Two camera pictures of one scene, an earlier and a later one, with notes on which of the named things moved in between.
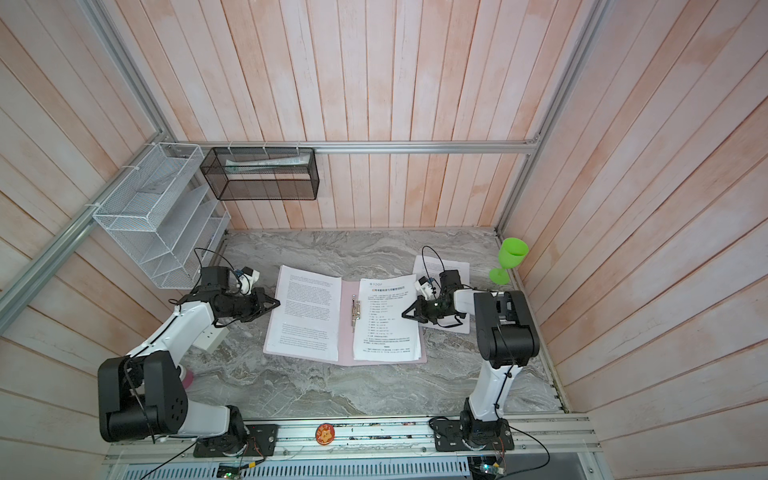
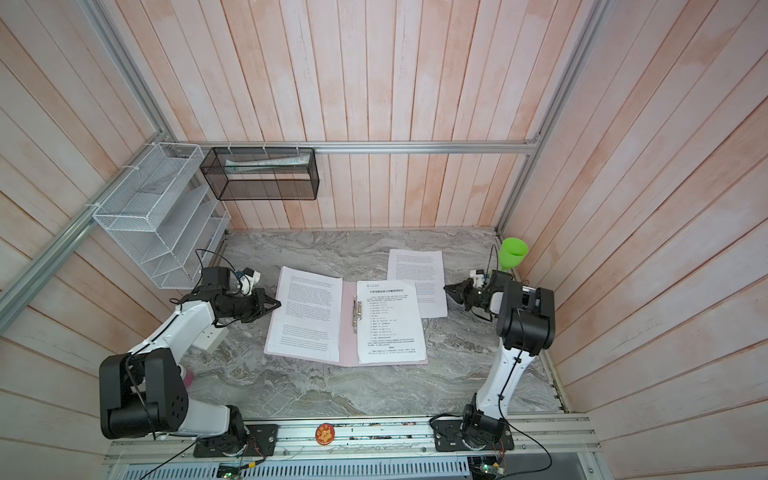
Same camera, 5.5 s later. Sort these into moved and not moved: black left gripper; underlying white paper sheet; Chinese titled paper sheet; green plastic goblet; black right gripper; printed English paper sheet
Moved: black right gripper; underlying white paper sheet
Not moved: black left gripper; green plastic goblet; Chinese titled paper sheet; printed English paper sheet
